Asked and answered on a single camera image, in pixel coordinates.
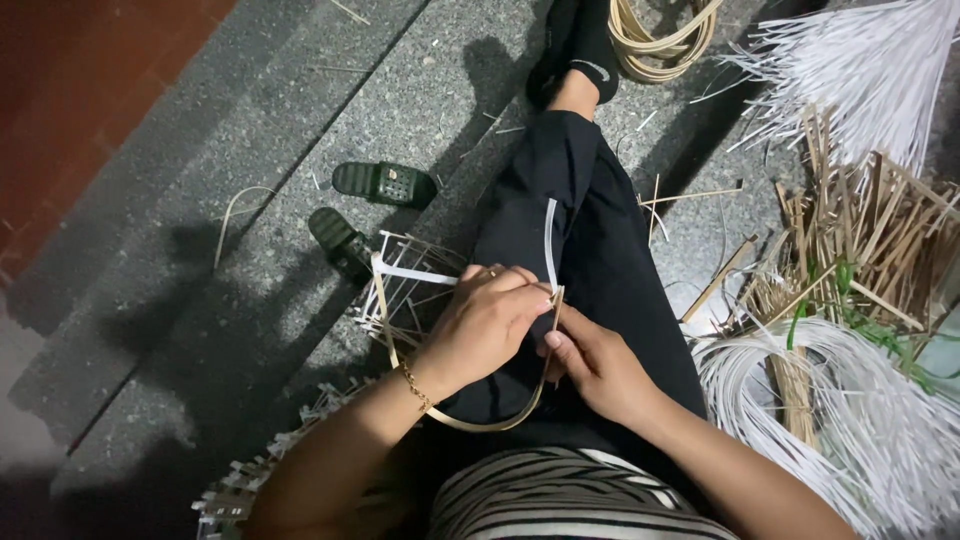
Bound person's left hand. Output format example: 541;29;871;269
411;264;555;394

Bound bent bamboo hoop strip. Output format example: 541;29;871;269
370;270;567;434

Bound coil of bamboo strips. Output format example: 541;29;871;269
607;0;726;84

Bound bundle of straight white strips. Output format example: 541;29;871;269
690;0;960;177

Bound black trousers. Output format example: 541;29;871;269
420;109;710;496

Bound coil of white plastic strips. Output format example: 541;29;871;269
690;316;960;540

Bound person's right hand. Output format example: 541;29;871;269
537;303;670;426

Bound dark green slipper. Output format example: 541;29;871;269
331;161;439;211
308;207;375;286

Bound gold chain bracelet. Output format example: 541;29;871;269
401;361;435;414

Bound white plastic strip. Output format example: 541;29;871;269
370;198;562;295

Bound black sock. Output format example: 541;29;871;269
525;0;621;111

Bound green plastic string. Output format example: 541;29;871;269
785;255;939;395

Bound loose curved bamboo strip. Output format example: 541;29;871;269
213;185;277;271

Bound striped shirt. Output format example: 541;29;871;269
426;447;740;540

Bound pile of short bamboo sticks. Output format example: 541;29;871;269
678;105;960;451

